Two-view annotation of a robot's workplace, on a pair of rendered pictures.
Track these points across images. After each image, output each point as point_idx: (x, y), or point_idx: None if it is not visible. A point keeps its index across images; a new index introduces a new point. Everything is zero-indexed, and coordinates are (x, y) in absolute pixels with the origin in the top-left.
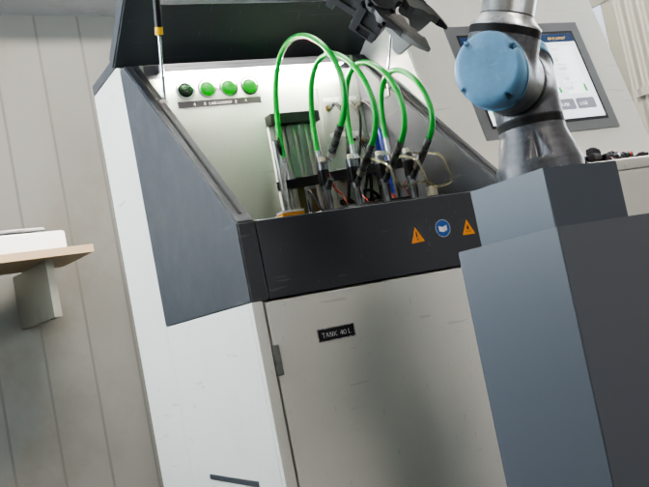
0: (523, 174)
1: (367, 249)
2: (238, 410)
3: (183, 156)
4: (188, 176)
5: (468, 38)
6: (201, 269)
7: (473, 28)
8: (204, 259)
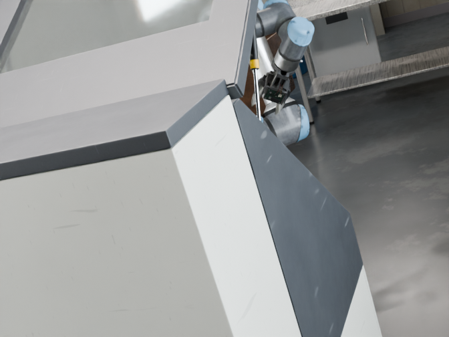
0: None
1: None
2: None
3: (315, 181)
4: (321, 198)
5: (294, 107)
6: (339, 277)
7: (294, 103)
8: (339, 265)
